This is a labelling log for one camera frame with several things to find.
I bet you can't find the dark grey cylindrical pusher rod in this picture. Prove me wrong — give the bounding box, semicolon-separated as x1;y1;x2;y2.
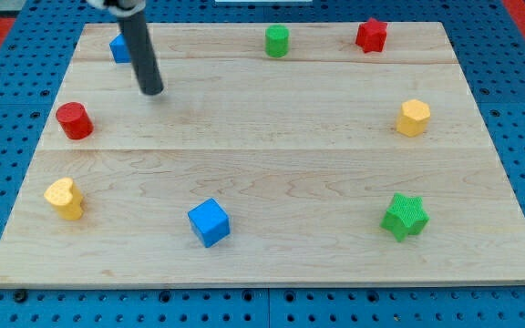
118;10;164;96

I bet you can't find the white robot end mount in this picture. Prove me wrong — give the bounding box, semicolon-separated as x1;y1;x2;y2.
87;0;146;17

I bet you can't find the blue block behind rod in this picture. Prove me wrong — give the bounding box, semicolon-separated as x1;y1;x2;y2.
109;34;131;64

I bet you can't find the red cylinder block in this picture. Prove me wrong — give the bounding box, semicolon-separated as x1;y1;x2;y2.
56;102;94;140

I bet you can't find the green cylinder block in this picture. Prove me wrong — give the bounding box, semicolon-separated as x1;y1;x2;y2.
265;25;290;58

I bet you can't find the yellow heart block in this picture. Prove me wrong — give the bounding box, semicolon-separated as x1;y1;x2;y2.
44;177;84;220

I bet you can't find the wooden board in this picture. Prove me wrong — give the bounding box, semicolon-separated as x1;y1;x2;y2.
0;22;525;290

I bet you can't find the blue cube block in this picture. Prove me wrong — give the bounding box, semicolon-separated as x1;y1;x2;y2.
188;198;231;248

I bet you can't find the red star block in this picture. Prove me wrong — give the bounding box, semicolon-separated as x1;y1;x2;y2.
355;17;388;53

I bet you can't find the yellow hexagon block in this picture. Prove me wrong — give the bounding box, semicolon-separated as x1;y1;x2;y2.
396;99;431;137

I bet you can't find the green star block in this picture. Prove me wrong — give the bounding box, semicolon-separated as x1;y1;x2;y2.
380;192;429;242

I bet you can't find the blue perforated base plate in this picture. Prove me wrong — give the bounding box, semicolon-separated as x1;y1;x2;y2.
0;0;525;327

